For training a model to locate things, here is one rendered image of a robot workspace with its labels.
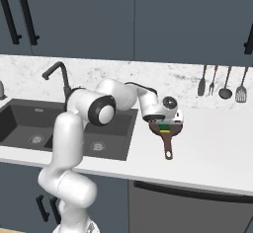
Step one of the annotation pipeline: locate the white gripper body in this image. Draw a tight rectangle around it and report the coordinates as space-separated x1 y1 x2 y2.
170 109 185 125

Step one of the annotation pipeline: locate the green and yellow sponge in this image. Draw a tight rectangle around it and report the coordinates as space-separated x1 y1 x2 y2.
157 122 172 134

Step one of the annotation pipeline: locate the brown frying pan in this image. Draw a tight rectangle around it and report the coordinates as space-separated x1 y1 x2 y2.
148 119 184 161

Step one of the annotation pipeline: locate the dark grey double sink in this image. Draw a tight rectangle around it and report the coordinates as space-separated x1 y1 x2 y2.
0 98 139 162

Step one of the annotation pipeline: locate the hanging grey spoon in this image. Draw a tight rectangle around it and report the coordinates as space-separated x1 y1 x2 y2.
197 64 209 98

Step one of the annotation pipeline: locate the hanging grey fork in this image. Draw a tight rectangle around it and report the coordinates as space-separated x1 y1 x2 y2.
208 65 219 97

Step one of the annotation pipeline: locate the hanging dark ladle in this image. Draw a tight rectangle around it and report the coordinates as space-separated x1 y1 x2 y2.
217 65 233 101

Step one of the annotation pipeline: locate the hanging slotted spatula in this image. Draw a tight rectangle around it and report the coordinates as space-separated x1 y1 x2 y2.
234 66 250 104

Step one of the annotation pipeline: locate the grey dishwasher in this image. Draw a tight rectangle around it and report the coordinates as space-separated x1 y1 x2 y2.
127 180 253 233

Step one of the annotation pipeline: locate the slate blue base cupboard door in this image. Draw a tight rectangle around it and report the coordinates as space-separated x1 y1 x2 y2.
0 161 51 233
48 173 130 233

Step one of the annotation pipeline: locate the black tap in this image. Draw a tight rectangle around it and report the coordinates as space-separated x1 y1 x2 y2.
42 60 74 111

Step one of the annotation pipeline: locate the black dishwasher handle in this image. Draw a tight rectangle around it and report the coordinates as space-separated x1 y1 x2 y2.
132 180 253 205

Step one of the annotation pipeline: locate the slate blue wall cupboard door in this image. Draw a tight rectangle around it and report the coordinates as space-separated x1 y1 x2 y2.
14 0 135 61
133 0 253 67
0 0 34 56

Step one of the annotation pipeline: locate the black base cupboard handle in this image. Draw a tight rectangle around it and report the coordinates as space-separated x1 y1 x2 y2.
35 194 50 223
48 196 62 226

